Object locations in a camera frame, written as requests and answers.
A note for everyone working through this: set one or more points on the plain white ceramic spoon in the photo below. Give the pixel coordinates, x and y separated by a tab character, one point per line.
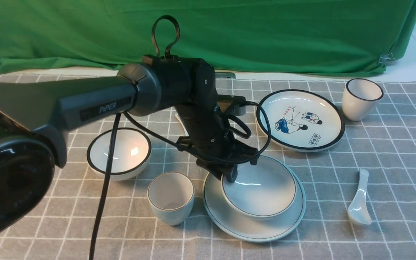
357	210

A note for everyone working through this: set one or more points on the illustrated black-rimmed plate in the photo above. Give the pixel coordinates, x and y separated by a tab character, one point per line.
301	120

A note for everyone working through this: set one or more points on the black-rimmed white bowl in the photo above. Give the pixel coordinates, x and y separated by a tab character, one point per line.
131	155

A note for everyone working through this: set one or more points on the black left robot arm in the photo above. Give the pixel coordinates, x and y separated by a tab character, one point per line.
35	119

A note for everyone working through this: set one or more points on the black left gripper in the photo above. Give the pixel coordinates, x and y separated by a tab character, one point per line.
211	140

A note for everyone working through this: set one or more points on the black-rimmed white cup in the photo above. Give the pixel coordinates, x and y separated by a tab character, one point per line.
360	97

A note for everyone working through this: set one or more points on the metal binder clip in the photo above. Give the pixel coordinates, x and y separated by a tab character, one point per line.
386	60

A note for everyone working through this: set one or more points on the green-rimmed white plate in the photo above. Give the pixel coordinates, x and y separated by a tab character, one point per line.
250	229

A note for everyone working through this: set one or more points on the white spoon with label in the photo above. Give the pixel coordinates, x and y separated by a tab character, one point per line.
181	123

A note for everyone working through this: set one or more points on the grey checked tablecloth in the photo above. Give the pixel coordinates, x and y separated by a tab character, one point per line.
384	143

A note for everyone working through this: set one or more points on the green-rimmed white bowl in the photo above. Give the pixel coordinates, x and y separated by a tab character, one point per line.
264	190

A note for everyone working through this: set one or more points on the green-rimmed white cup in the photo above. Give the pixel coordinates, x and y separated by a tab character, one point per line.
171	197

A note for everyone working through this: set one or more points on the green backdrop cloth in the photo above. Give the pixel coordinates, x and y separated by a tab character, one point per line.
323	37

